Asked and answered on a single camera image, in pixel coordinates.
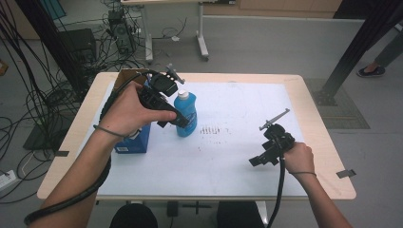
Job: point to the black equipment box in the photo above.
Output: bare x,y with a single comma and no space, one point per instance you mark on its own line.
79,44

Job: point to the white table mat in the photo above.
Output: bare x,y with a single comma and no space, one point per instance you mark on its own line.
221,164

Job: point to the person's knee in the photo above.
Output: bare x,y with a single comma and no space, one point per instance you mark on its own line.
133,217
240,215

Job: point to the person's left hand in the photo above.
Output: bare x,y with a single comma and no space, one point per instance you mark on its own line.
126,110

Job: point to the blue cardboard box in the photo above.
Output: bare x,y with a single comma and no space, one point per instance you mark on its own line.
136,141

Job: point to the white power strip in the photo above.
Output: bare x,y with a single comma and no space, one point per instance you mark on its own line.
7,180

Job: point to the grey tape strip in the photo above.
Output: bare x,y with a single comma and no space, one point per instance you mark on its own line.
346,173
62,153

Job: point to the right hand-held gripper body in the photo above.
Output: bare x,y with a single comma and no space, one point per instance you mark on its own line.
278,139

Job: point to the white desk with legs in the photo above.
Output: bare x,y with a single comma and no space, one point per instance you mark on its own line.
202,41

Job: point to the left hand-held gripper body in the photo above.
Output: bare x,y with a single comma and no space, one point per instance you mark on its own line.
157,91

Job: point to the person's right hand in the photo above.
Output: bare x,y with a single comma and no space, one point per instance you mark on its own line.
299,158

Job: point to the person's right knee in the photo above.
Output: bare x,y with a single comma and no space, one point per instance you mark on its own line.
240,215

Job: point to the dark wrist band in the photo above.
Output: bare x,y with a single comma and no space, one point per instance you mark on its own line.
111,131
303,173

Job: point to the computer tower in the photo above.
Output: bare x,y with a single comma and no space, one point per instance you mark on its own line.
122,31

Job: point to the person's left knee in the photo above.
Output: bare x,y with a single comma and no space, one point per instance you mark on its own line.
133,217

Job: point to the black metal frame post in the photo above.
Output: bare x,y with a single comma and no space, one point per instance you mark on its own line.
53,47
355,53

